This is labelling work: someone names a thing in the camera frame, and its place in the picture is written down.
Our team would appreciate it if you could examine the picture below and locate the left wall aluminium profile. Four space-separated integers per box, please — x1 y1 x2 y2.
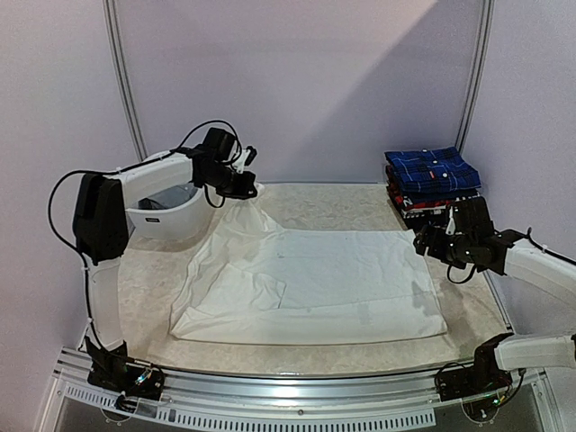
103 0 148 161

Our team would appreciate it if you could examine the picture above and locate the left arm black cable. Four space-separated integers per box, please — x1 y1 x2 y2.
47 119 242 352

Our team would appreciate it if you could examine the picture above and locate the wall aluminium profile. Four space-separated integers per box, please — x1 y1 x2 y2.
454 0 495 154
103 0 148 161

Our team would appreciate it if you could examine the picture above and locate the right wall aluminium profile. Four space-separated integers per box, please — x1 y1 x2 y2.
454 0 495 154

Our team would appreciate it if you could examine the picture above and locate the blue plaid shirt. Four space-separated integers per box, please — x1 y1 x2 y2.
384 147 481 194

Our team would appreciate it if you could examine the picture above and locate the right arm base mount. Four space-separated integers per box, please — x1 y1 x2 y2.
434 332 527 425

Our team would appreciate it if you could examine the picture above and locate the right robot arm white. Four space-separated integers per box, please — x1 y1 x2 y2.
414 198 575 392

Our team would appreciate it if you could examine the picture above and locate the red black folded garment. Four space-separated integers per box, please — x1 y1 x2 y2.
384 166 467 210

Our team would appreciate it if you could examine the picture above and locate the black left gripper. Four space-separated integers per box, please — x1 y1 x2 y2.
203 164 258 200

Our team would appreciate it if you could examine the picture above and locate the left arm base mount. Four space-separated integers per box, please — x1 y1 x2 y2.
85 337 166 412

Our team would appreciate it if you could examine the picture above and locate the white plastic laundry basket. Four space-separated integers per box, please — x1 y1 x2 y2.
118 150 213 240

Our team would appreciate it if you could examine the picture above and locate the white cloth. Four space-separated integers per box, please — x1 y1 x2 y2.
170 198 447 346

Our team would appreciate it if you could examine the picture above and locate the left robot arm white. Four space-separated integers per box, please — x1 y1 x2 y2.
72 128 257 355

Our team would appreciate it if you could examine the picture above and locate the aluminium front rail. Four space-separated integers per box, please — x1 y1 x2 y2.
37 348 563 431

